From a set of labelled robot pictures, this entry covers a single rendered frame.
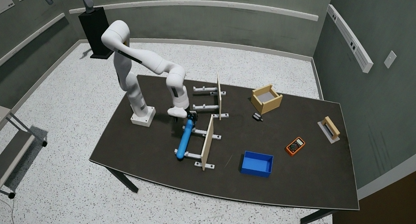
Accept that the light wooden crate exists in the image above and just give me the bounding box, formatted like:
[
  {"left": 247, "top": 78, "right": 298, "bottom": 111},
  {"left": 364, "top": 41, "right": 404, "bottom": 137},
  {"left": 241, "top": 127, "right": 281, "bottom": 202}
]
[{"left": 252, "top": 84, "right": 283, "bottom": 115}]

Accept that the blue open box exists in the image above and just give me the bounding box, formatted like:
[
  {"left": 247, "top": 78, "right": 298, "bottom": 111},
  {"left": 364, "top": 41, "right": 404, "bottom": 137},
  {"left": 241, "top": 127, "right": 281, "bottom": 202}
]
[{"left": 241, "top": 151, "right": 273, "bottom": 178}]

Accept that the blue cylinder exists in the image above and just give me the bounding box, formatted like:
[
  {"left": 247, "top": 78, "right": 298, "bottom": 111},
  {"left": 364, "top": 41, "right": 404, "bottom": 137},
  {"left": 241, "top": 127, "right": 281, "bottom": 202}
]
[{"left": 176, "top": 119, "right": 193, "bottom": 159}]

